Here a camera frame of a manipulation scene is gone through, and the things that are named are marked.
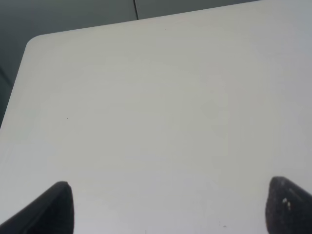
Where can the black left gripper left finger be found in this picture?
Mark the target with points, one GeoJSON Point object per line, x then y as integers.
{"type": "Point", "coordinates": [51, 213]}

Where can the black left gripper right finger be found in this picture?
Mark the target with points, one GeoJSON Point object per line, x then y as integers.
{"type": "Point", "coordinates": [288, 208]}

